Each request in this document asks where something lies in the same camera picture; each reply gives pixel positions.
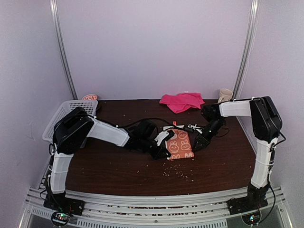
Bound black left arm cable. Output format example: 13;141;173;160
114;117;171;130

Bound red white bowl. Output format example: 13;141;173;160
82;94;98;100

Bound pink towel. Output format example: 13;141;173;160
159;93;205;114

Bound aluminium post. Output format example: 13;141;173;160
49;0;78;100
233;0;260;99

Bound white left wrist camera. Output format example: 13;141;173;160
154;129;175;146

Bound white plastic basket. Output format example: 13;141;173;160
42;99;99;149

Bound beige printed mug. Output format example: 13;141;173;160
218;88;233;103

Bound orange bunny towel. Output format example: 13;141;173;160
162;126;194;160

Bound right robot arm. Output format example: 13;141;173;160
192;96;283;210

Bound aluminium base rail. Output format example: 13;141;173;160
17;186;296;228

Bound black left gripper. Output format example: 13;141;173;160
139;136;171;160

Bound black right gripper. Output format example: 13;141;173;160
192;118;225;152

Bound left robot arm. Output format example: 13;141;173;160
48;106;174;211

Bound left aluminium post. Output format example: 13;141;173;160
49;0;78;100

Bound right aluminium post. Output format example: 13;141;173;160
233;0;260;99

